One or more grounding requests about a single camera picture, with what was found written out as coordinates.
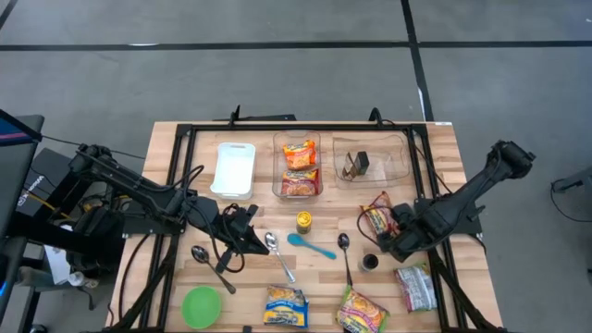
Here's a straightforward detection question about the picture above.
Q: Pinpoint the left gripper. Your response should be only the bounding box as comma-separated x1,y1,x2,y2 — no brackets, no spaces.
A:
220,203,270,255

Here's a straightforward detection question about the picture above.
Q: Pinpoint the yellow lid spice jar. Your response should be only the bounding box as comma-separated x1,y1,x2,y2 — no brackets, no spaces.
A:
295,211,313,235

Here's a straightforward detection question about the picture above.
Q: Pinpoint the metal spoon black handle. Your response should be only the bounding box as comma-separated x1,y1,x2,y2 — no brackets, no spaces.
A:
337,232,354,288
191,244,238,296

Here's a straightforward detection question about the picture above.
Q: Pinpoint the red ramen noodle packet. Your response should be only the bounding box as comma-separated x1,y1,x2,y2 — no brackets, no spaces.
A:
280,168,321,197

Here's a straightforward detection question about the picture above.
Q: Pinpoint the black spice tin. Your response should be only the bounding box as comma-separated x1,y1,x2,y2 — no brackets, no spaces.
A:
354,150,371,177

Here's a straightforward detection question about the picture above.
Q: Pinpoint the brown spice box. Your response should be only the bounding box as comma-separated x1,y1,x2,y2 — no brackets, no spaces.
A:
341,152,360,181

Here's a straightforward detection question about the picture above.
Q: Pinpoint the orange ramen noodle packet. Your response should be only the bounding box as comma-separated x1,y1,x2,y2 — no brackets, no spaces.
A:
282,140,318,171

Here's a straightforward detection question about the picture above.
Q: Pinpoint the silver metal spoon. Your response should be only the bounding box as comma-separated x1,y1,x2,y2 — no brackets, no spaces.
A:
264,231,297,284

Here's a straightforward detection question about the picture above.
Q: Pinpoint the red roast beef ramen packet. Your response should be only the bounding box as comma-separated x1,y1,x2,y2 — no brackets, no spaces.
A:
360,191,401,241

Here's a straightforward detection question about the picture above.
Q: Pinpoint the teal plastic spoon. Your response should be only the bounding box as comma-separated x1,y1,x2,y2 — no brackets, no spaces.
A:
287,232,338,261

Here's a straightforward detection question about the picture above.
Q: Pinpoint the grey printed ramen packet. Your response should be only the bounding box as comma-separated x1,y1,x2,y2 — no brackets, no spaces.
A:
393,262,438,314

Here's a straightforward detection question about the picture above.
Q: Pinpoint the deep clear plastic container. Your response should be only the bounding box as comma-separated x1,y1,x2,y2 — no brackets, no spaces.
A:
271,130,324,201

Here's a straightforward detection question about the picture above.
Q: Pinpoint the blue ramen noodle packet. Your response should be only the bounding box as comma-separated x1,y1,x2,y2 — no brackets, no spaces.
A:
263,284,310,329

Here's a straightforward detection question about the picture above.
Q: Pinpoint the white plastic bin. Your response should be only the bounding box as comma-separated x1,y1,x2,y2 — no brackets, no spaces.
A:
210,142,257,201

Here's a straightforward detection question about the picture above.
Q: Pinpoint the green plastic bowl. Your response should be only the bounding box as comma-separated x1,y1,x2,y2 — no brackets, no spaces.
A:
180,285,223,330

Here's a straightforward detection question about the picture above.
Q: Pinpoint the wide clear plastic tray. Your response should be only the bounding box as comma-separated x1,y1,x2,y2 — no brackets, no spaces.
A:
331,132,412,190

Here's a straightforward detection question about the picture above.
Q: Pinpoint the green ramen noodle packet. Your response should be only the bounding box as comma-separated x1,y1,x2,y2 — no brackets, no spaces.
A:
336,285,390,333

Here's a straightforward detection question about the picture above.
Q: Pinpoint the black floor equipment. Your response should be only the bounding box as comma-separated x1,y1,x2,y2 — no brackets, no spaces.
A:
68,203,127,274

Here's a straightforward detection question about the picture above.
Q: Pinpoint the grey equipment stand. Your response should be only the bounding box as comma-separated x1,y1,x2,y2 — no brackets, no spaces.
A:
550,166,592,195

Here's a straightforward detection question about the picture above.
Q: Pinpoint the white paper sheet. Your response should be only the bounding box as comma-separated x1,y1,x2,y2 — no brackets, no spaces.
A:
43,244,73,286

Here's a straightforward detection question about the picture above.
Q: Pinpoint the black case white lettering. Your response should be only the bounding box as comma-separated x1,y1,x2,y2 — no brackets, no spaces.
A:
16,147,93,218

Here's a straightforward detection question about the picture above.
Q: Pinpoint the black computer monitor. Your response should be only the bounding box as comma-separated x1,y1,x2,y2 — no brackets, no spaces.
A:
0,108,45,241

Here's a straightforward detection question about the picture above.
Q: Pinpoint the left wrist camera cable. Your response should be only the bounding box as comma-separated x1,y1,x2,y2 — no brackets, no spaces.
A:
182,164,247,275

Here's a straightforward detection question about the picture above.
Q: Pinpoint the thick black cable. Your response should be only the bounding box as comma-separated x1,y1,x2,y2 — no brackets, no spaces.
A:
117,233,154,323

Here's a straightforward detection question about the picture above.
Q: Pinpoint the black cable over frame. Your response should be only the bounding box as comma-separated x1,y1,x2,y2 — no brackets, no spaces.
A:
368,106,452,193

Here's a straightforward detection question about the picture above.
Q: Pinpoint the black floor cable loop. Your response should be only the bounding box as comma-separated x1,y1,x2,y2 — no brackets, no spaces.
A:
545,178,592,241

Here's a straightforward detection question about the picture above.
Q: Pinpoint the yellow cable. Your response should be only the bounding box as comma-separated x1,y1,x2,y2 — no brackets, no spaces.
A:
27,190,70,221

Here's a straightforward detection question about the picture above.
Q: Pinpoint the thin black floor cable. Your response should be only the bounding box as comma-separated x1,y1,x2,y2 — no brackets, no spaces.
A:
40,133,147,161

